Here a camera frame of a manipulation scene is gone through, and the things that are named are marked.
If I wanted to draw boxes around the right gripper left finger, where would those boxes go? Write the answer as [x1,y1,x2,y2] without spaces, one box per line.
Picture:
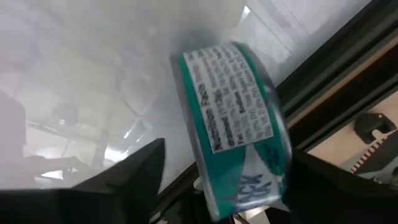
[0,138,166,224]

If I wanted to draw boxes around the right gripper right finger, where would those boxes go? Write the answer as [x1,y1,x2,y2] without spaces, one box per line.
[283,150,398,224]

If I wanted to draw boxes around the teal label tuna can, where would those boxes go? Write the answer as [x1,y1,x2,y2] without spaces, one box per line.
[169,41,293,222]

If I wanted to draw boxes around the black plate with striped edge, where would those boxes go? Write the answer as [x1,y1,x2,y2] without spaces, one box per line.
[349,130,398,187]

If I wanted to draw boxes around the black clamp knob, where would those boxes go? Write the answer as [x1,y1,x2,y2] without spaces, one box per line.
[354,111,398,146]

